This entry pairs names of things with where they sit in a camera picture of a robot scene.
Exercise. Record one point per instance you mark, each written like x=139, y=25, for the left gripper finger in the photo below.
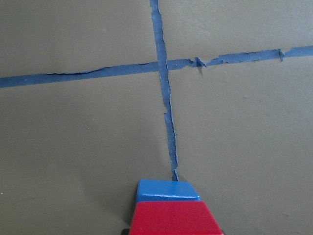
x=125, y=232

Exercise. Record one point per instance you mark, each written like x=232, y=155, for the blue cube block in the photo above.
x=159, y=190

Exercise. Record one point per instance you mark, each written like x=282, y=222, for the red cube block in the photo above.
x=174, y=218

